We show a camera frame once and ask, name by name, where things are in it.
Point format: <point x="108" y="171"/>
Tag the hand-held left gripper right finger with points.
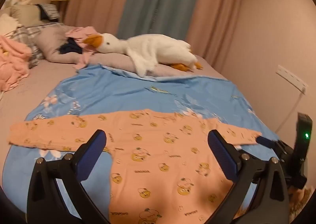
<point x="222" y="154"/>

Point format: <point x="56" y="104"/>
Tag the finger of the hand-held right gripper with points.
<point x="264" y="141"/>

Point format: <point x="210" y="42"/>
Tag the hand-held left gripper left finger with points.
<point x="91" y="154"/>

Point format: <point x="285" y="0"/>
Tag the peach printed baby shirt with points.
<point x="158" y="164"/>

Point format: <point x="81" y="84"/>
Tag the blue floral blanket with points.
<point x="123" y="90"/>

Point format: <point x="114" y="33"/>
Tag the dark navy garment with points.
<point x="70" y="47"/>

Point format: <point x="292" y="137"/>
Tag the pink quilted blanket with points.
<point x="12" y="63"/>

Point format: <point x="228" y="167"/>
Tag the white goose plush toy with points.
<point x="153" y="48"/>

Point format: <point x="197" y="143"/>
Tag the pink crumpled garment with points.
<point x="79" y="32"/>

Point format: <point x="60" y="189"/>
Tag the grey plaid pillow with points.
<point x="32" y="35"/>

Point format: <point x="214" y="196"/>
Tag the striped grey pillow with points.
<point x="49" y="10"/>

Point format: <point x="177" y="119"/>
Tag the beige pillow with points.
<point x="24" y="14"/>

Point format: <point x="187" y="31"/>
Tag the white folded cloth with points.
<point x="7" y="22"/>

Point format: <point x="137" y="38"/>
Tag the blue-green curtain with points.
<point x="160" y="1"/>

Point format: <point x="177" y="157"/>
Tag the white wall power strip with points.
<point x="292" y="79"/>

